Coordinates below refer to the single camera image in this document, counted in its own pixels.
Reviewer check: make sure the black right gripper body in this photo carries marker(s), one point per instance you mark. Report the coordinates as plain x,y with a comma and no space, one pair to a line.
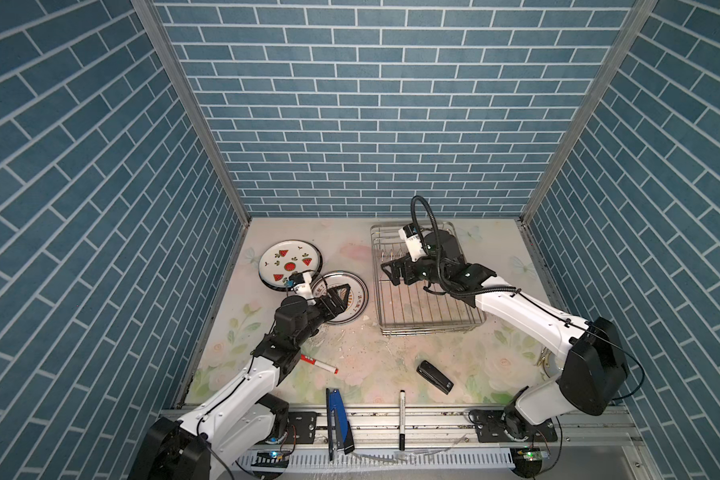
424,269

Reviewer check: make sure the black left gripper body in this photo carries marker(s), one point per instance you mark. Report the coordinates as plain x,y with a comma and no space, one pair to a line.
320,311

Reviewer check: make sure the floral patterned plate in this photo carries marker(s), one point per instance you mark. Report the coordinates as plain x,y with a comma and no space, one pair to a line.
358,294

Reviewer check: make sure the black rimmed cream plate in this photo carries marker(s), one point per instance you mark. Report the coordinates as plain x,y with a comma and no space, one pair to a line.
270,285

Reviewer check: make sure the watermelon pattern white plate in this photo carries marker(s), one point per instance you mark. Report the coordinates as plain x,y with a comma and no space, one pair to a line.
290,263

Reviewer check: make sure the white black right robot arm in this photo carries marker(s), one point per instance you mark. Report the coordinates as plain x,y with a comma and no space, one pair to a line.
595,365

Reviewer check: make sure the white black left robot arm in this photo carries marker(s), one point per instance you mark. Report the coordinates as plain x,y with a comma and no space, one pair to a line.
203,443

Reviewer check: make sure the red white marker pen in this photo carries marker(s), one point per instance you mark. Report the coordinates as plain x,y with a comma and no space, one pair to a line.
319,364

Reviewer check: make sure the black stapler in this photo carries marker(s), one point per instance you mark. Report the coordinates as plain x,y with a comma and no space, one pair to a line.
435,377

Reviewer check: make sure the blue black box cutter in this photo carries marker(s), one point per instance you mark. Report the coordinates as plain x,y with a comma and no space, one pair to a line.
339,433

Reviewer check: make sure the black white marker pen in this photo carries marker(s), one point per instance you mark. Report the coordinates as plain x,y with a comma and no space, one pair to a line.
402,421

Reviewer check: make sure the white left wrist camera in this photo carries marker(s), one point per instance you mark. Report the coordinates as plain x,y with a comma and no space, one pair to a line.
300,284

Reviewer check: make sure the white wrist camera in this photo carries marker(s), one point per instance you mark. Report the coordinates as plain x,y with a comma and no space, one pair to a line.
300,284
412,238

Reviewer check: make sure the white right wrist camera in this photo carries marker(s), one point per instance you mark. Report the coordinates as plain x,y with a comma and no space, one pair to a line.
412,238

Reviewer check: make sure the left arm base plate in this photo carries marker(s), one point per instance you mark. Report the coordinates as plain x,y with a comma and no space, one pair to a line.
300,428

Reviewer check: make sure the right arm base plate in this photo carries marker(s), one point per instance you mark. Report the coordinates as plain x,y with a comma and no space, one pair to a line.
497,426

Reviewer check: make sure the white slotted cable duct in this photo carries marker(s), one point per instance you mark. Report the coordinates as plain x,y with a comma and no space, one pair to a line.
313,461

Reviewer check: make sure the aluminium front rail frame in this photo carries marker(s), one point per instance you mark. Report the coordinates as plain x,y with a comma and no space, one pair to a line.
584,443

